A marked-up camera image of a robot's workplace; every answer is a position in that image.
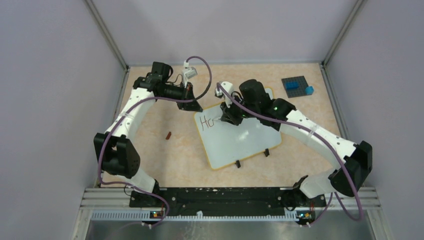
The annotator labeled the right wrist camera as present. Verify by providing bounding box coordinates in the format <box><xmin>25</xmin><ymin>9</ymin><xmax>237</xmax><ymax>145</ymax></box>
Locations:
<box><xmin>214</xmin><ymin>81</ymin><xmax>235</xmax><ymax>99</ymax></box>

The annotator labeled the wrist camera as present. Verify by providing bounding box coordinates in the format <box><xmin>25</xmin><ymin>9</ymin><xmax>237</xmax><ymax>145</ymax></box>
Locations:
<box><xmin>181</xmin><ymin>60</ymin><xmax>198</xmax><ymax>82</ymax></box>
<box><xmin>214</xmin><ymin>81</ymin><xmax>235</xmax><ymax>99</ymax></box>

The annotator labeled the white cable duct rail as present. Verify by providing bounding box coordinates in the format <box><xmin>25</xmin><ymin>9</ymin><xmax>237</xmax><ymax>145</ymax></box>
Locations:
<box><xmin>91</xmin><ymin>210</ymin><xmax>299</xmax><ymax>222</ymax></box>

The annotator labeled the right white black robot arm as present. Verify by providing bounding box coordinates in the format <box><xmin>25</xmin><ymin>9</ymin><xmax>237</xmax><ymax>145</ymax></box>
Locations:
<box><xmin>215</xmin><ymin>79</ymin><xmax>373</xmax><ymax>206</ymax></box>

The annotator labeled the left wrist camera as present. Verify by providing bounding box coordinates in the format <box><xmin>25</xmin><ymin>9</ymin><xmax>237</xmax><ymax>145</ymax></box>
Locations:
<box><xmin>181</xmin><ymin>60</ymin><xmax>198</xmax><ymax>82</ymax></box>

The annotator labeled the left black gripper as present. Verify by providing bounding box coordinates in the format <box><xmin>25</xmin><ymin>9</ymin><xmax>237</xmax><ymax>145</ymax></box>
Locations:
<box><xmin>159</xmin><ymin>81</ymin><xmax>203</xmax><ymax>112</ymax></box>

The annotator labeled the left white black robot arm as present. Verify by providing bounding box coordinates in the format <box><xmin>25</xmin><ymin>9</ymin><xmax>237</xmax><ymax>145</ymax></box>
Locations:
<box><xmin>93</xmin><ymin>60</ymin><xmax>203</xmax><ymax>207</ymax></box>

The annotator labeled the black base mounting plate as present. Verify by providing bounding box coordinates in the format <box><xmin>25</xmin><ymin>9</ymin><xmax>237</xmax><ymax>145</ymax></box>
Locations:
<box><xmin>129</xmin><ymin>187</ymin><xmax>327</xmax><ymax>217</ymax></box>

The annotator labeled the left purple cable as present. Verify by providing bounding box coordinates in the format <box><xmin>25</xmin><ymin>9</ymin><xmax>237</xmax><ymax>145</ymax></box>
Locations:
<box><xmin>97</xmin><ymin>55</ymin><xmax>214</xmax><ymax>229</ymax></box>

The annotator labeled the red marker cap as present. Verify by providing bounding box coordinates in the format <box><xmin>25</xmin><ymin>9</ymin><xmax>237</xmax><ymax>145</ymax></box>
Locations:
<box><xmin>165</xmin><ymin>131</ymin><xmax>172</xmax><ymax>140</ymax></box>

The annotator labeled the purple cable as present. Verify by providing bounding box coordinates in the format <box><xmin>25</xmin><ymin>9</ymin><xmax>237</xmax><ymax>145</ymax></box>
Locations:
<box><xmin>215</xmin><ymin>82</ymin><xmax>365</xmax><ymax>227</ymax></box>
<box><xmin>97</xmin><ymin>55</ymin><xmax>214</xmax><ymax>229</ymax></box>

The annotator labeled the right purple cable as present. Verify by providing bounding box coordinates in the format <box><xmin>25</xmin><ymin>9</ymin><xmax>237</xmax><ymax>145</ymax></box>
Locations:
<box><xmin>215</xmin><ymin>82</ymin><xmax>365</xmax><ymax>227</ymax></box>

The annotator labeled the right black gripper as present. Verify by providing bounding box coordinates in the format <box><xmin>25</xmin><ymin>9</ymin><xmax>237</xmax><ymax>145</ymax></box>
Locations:
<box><xmin>220</xmin><ymin>93</ymin><xmax>259</xmax><ymax>126</ymax></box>

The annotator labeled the yellow framed whiteboard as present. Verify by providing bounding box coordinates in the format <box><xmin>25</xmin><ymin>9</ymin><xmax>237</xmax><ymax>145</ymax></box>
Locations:
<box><xmin>193</xmin><ymin>103</ymin><xmax>283</xmax><ymax>170</ymax></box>

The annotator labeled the blue lego brick on plate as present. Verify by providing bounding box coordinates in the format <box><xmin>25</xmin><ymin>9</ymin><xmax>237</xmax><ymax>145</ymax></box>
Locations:
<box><xmin>285</xmin><ymin>81</ymin><xmax>300</xmax><ymax>91</ymax></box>

